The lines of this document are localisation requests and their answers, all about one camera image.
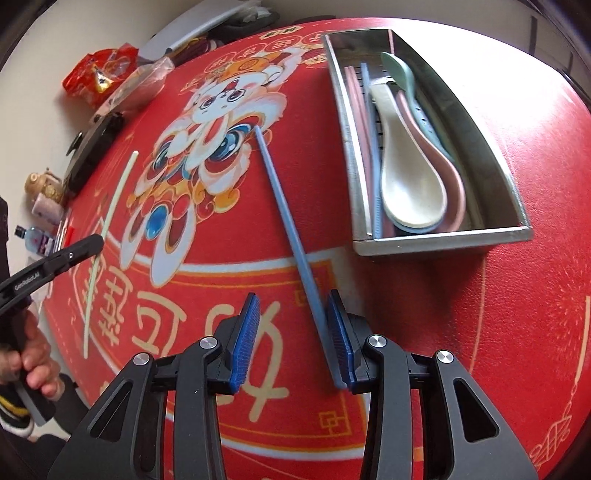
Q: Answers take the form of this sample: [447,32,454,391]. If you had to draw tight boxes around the metal utensil tray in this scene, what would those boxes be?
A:
[322,28,533,257]

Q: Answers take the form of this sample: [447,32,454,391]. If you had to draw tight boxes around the clear plastic container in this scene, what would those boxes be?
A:
[95,58,176,116]

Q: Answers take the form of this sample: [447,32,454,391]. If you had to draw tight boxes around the person's dark clothing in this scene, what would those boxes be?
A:
[0,374,93,480]

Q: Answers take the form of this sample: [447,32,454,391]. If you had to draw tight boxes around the tan teapot figurine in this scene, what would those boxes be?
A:
[25,172,63,204]

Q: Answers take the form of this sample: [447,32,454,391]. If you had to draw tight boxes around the pink spoon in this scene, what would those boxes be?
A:
[394,91,466,232]

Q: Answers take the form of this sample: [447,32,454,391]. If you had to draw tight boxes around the person's left forearm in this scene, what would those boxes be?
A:
[0,382,38,439]

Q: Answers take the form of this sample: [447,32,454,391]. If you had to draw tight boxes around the red snack bag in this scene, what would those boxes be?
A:
[62,44,139,109]

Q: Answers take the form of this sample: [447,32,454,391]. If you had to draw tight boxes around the small white bottle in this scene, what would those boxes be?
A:
[31,193,63,222]

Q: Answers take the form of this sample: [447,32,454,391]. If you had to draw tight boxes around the cream spoon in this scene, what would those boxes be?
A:
[369,83,448,223]

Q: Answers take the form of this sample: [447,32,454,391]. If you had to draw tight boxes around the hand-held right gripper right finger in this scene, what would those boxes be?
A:
[324,289,539,480]

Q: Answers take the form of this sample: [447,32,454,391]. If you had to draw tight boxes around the green chopstick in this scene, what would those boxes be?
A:
[83,150,140,360]

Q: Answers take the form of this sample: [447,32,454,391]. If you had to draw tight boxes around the small blue bottle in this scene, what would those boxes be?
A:
[16,225,56,254]

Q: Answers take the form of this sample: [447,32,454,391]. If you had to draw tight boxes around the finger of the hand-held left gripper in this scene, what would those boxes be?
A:
[0,233,105,308]

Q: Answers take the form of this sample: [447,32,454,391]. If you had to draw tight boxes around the person's left hand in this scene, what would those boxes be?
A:
[0,309,66,400]

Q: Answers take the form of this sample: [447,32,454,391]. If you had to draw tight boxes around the blue chopstick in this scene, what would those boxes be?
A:
[254,124,346,389]
[360,62,385,239]

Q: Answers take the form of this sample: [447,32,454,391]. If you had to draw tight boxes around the stack of colourful packets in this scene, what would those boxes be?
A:
[173,37,218,61]

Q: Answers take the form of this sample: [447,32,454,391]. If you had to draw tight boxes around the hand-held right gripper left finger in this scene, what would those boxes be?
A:
[46,292,262,480]

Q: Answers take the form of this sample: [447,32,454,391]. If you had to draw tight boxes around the black pan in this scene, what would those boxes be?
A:
[65,112,125,195]

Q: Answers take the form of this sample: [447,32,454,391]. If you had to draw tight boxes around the blue spoon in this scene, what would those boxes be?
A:
[392,92,451,235]

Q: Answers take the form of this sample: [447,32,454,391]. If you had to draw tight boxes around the green spoon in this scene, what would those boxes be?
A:
[380,51,455,160]

